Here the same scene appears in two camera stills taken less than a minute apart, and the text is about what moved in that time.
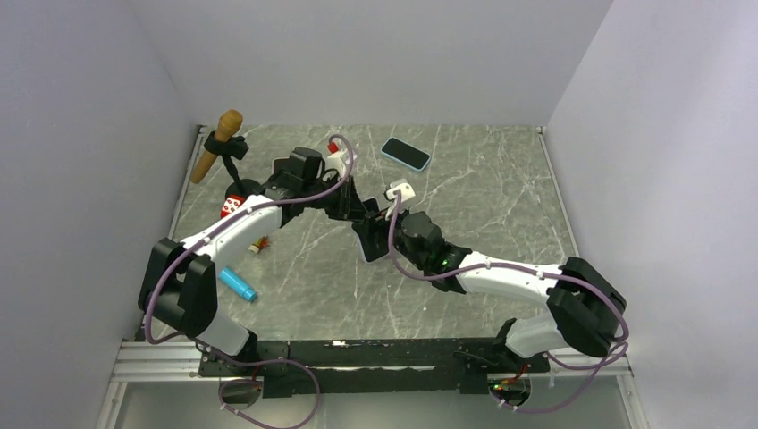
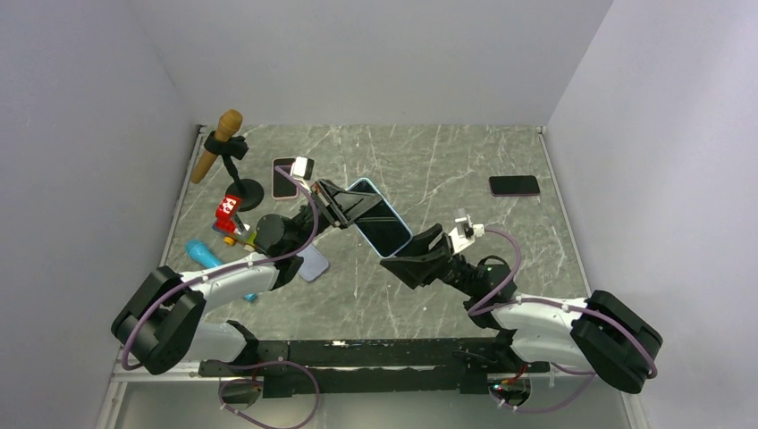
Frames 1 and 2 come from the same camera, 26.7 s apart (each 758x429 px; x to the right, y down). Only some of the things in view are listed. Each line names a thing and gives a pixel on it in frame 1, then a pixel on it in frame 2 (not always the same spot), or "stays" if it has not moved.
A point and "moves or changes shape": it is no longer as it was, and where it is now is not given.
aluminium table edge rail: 198,140 stays
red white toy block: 231,203 stays
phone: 406,154 moves or changes shape
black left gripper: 349,206 → 341,206
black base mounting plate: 319,366 stays
